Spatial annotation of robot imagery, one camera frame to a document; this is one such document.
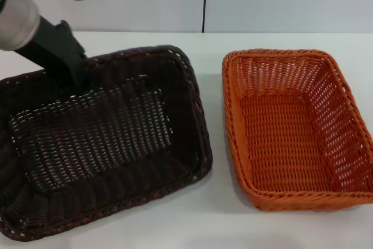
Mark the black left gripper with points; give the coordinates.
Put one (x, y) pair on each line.
(55, 47)

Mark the dark brown woven basket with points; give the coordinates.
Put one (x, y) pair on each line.
(102, 144)

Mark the orange woven basket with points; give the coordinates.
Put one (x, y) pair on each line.
(285, 144)

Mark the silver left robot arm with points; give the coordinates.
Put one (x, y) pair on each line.
(20, 18)

